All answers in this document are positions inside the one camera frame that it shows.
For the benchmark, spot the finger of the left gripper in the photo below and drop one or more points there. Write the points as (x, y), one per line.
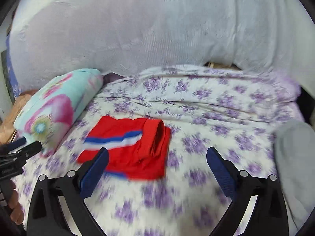
(12, 145)
(29, 150)

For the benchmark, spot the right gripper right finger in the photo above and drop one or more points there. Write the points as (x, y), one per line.
(269, 216)

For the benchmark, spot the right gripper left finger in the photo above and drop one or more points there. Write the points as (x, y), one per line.
(45, 216)

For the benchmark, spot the red pants with stripes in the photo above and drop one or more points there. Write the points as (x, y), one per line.
(138, 148)

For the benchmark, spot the person left hand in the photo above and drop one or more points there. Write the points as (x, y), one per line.
(17, 214)

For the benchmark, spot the folded floral teal blanket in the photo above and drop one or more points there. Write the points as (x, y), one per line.
(53, 109)

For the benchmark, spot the grey cloth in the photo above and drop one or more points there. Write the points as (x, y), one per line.
(294, 159)

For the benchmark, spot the white mosquito net curtain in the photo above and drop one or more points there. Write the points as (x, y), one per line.
(52, 37)

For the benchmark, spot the blue wall poster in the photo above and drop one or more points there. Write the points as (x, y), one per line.
(16, 89)

